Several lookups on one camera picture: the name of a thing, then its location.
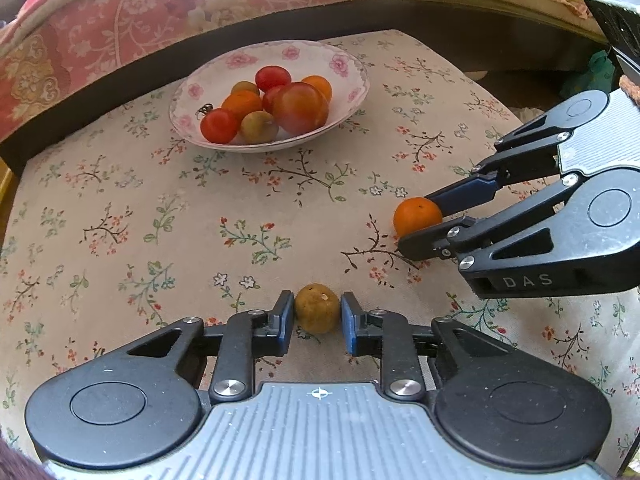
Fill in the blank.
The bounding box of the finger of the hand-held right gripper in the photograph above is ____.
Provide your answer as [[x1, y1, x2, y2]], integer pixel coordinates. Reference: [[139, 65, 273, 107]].
[[398, 171, 581, 274], [425, 110, 571, 216]]

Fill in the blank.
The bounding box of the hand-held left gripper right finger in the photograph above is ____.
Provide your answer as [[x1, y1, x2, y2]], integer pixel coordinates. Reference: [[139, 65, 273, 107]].
[[340, 291, 518, 402]]

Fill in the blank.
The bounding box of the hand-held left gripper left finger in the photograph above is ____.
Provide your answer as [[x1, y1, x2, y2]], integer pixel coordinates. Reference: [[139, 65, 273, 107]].
[[127, 290, 296, 403]]

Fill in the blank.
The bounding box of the mandarin orange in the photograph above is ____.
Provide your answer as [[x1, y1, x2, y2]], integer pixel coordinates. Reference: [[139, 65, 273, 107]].
[[221, 90, 264, 120], [301, 75, 333, 102], [393, 197, 444, 239]]

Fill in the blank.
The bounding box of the large red tomato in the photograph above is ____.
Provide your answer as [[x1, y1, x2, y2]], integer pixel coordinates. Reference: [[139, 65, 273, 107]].
[[272, 81, 330, 136]]

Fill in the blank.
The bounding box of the small red tomato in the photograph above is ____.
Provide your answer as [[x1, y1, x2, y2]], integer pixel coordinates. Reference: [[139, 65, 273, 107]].
[[261, 85, 286, 113], [255, 65, 292, 92], [196, 102, 240, 144]]

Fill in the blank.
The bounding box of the white floral plate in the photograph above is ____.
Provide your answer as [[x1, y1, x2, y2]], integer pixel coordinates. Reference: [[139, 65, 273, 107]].
[[169, 40, 371, 153]]

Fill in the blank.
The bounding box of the teal cloth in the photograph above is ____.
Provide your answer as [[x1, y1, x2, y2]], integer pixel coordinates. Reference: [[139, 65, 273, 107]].
[[587, 50, 617, 88]]

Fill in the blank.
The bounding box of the floral tablecloth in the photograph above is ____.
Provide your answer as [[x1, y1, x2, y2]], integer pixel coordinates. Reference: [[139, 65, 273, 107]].
[[0, 30, 640, 461]]

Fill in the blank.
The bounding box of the purple fuzzy cloth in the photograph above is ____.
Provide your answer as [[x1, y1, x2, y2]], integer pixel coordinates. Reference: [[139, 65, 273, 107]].
[[0, 439, 47, 480]]

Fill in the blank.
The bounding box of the pink floral blanket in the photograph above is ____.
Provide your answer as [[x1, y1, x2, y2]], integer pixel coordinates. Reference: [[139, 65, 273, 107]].
[[0, 0, 596, 143]]

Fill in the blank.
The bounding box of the dark wooden bed frame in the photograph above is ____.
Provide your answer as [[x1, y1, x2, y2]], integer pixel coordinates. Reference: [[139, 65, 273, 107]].
[[0, 0, 611, 176]]

